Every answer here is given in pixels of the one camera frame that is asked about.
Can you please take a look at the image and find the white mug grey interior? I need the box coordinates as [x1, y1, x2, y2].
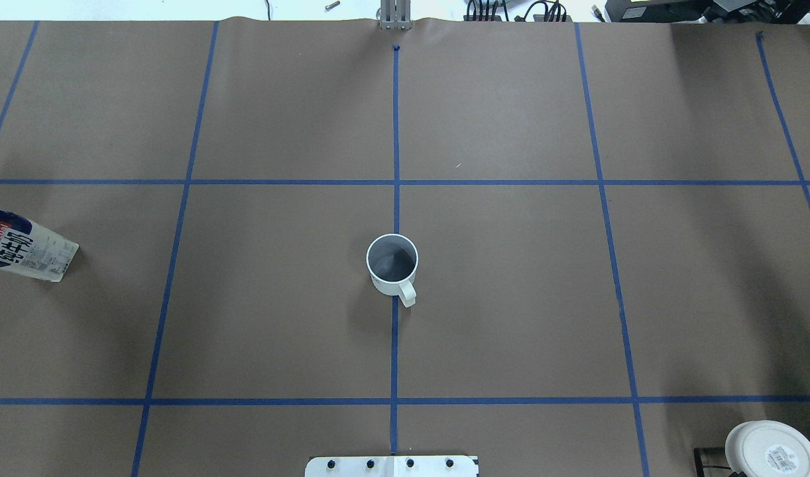
[365, 233, 420, 307]

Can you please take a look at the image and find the milk carton blue white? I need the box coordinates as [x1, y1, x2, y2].
[0, 209, 79, 283]

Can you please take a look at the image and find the black power strip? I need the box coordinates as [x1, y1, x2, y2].
[461, 1, 572, 23]

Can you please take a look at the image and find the white mug on rack upper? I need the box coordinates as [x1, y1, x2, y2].
[724, 420, 810, 476]

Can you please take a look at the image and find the aluminium frame post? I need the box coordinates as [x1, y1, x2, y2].
[376, 0, 413, 31]

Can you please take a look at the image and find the white camera pole base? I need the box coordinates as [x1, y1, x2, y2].
[304, 455, 480, 476]

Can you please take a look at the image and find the black wire mug rack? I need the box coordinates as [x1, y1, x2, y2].
[693, 447, 736, 477]

